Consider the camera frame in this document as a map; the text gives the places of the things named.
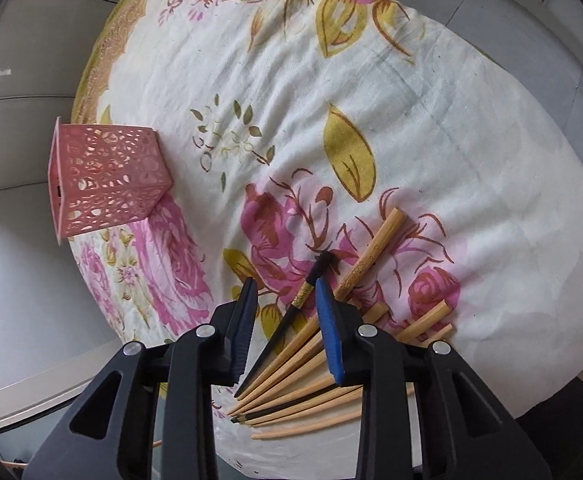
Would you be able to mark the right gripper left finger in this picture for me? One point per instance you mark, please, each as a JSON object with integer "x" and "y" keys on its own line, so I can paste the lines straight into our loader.
{"x": 108, "y": 431}

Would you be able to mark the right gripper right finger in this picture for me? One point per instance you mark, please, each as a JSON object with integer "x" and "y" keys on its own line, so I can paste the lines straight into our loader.
{"x": 425, "y": 413}

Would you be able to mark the dark chopstick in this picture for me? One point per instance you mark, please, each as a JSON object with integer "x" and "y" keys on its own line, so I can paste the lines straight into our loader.
{"x": 281, "y": 404}

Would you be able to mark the black chopstick gold band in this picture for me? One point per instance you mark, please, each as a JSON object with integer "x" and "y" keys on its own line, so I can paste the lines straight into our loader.
{"x": 322, "y": 263}

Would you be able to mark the pink perforated utensil holder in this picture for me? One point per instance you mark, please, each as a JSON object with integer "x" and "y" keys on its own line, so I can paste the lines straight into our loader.
{"x": 101, "y": 176}

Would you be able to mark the floral white cloth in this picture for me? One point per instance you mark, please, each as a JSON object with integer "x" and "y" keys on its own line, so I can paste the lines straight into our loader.
{"x": 291, "y": 127}

